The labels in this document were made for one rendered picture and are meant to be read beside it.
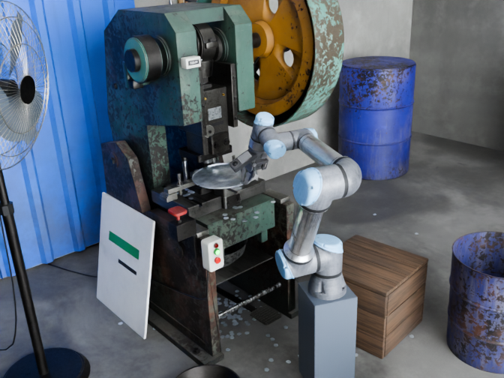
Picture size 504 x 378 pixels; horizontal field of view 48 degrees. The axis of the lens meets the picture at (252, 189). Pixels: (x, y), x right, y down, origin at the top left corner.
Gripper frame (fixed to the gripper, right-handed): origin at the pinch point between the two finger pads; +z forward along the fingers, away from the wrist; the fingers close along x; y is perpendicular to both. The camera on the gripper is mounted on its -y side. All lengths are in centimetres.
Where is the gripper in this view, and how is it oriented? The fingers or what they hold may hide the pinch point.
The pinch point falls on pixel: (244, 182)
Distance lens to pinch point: 242.2
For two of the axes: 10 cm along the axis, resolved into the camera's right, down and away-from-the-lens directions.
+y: 8.3, -2.5, 5.0
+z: -2.0, 7.1, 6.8
